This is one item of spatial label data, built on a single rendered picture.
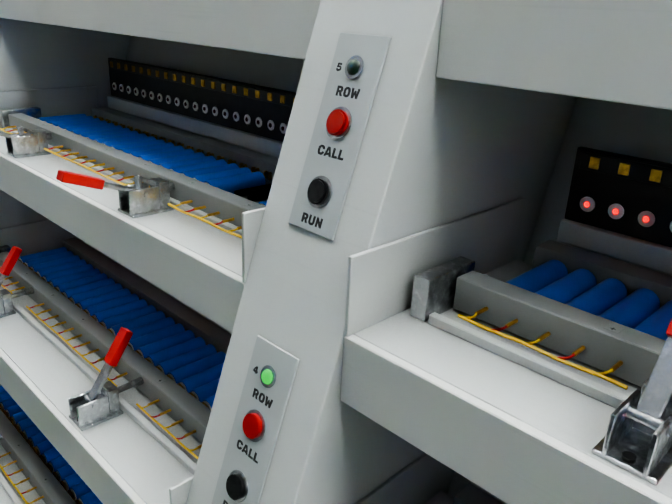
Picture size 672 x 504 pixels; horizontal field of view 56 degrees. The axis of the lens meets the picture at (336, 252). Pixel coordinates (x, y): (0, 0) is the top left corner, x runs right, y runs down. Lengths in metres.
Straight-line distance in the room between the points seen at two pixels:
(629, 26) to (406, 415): 0.22
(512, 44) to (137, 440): 0.45
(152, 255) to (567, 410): 0.34
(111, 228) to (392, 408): 0.33
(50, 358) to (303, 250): 0.42
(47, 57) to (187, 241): 0.53
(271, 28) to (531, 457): 0.33
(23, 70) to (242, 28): 0.53
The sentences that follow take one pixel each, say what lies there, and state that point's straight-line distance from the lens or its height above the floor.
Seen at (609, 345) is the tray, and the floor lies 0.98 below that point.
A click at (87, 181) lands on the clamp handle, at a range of 0.55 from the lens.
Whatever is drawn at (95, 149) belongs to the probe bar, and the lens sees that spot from 0.73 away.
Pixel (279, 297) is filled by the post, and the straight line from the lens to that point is 0.41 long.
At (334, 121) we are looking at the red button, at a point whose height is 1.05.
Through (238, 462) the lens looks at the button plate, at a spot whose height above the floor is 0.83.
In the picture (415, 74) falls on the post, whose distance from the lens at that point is 0.37.
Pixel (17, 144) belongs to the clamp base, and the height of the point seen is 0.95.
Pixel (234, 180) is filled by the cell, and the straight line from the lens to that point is 0.62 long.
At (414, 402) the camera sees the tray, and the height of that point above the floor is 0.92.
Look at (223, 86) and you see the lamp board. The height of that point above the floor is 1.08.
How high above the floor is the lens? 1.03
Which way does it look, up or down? 7 degrees down
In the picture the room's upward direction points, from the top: 16 degrees clockwise
